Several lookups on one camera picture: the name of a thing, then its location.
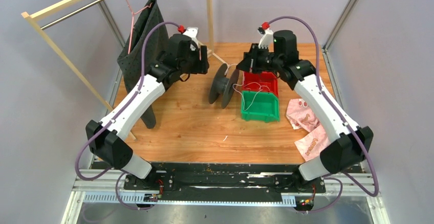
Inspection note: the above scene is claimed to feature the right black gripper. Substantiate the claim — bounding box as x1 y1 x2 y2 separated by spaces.
236 43 283 74

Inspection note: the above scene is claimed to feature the black cable spool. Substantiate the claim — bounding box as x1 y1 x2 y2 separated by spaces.
208 63 240 109

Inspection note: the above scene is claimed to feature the thin white cable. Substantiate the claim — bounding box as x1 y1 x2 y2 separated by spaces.
224 63 272 112

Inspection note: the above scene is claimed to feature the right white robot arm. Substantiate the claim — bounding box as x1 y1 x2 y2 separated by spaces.
236 28 373 191

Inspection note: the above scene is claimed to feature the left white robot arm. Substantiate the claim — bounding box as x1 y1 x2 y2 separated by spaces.
86 34 209 189

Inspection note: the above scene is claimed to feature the red storage bin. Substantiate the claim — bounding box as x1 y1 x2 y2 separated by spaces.
242 72 278 97

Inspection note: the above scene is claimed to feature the green storage bin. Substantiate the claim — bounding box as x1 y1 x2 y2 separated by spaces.
241 91 280 123

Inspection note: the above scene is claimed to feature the dark grey hanging cloth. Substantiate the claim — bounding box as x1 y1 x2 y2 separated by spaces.
117 0 170 129

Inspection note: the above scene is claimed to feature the pink patterned cloth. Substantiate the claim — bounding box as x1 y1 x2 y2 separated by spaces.
286 99 331 161

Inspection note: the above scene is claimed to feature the pink clothes hanger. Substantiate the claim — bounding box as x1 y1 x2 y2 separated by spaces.
122 0 153 54

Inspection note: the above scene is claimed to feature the wooden clothes rack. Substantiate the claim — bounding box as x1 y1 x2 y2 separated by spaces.
20 0 230 141

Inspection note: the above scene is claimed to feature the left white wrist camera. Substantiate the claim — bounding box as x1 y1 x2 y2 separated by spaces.
183 27 200 47

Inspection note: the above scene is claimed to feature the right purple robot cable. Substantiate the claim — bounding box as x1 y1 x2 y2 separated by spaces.
263 16 379 215

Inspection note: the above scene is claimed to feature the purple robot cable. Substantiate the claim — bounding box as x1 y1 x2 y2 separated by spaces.
263 16 379 215
74 21 184 212

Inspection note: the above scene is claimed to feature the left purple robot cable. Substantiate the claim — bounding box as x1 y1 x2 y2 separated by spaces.
74 21 184 212

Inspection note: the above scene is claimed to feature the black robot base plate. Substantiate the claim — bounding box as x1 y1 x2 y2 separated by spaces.
121 162 326 203

